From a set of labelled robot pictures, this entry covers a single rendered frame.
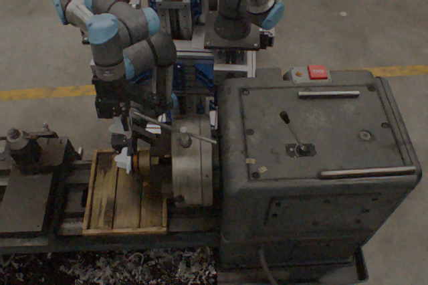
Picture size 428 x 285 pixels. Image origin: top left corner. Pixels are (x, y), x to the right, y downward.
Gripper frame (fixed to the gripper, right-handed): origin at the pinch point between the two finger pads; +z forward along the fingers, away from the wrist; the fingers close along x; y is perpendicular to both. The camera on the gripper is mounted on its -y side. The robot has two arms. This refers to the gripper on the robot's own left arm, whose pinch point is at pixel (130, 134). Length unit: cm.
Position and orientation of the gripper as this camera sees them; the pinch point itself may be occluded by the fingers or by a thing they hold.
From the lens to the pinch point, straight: 120.5
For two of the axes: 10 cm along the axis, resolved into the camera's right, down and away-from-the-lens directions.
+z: 0.1, 7.6, 6.5
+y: -10.0, 0.3, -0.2
